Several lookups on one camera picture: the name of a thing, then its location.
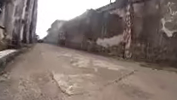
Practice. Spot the stained weathered concrete wall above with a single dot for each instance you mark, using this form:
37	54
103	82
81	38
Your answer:
146	34

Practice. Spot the cracked grey concrete road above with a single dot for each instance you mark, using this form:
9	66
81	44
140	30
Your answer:
82	75

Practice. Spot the distant pale building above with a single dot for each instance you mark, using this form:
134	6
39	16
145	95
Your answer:
53	32

